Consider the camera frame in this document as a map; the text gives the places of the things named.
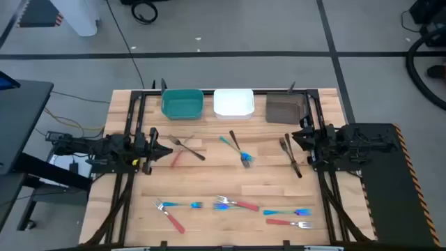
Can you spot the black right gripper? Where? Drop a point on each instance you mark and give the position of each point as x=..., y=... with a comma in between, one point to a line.
x=315, y=153

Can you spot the black side desk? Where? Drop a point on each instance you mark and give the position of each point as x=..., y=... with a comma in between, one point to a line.
x=24, y=118

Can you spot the black aluminium table frame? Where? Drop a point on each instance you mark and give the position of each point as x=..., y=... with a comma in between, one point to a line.
x=208, y=92

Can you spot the black power adapter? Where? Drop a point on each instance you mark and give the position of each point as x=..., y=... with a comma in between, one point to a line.
x=52, y=135

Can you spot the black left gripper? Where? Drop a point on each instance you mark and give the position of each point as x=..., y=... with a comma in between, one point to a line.
x=154, y=153

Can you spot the dark metal fork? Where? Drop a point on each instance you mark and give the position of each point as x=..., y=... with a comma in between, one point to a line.
x=188, y=149
x=232, y=136
x=286, y=136
x=281, y=142

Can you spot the white flat box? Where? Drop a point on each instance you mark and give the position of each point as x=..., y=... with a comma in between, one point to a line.
x=62, y=167

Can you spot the white plastic bin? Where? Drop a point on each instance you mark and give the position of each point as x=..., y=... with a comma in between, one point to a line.
x=233, y=104

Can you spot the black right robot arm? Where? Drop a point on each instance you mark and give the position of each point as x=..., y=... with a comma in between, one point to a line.
x=366, y=143

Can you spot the white frame end cap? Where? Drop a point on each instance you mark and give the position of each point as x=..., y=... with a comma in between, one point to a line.
x=132, y=249
x=324, y=249

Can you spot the small black charger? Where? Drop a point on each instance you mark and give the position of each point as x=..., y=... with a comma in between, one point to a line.
x=73, y=167

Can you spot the grey plastic bin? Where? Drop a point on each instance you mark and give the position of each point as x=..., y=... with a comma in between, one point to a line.
x=284, y=108

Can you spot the small black hazard-edged mat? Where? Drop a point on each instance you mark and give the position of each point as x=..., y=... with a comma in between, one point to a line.
x=38, y=14

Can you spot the person's shoe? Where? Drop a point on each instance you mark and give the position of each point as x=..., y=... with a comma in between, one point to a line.
x=437, y=72

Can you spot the teal plastic bin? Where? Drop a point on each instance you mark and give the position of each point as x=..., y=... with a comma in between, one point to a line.
x=183, y=104

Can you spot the laptop with blue screen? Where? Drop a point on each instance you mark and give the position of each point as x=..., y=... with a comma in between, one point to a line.
x=7, y=83

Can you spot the iridescent rainbow fork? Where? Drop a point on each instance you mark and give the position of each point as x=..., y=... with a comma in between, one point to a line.
x=230, y=144
x=278, y=212
x=220, y=207
x=174, y=204

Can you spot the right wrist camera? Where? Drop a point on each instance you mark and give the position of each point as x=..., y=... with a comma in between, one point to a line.
x=329, y=141

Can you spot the white machine column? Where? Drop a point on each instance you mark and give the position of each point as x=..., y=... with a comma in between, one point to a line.
x=78, y=17

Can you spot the large black hazard-edged platform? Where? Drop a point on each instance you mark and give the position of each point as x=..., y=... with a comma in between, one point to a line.
x=390, y=202

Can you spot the black equipment case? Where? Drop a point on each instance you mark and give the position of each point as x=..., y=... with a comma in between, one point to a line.
x=432, y=14

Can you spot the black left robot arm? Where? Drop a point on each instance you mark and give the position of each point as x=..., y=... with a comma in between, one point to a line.
x=104, y=150

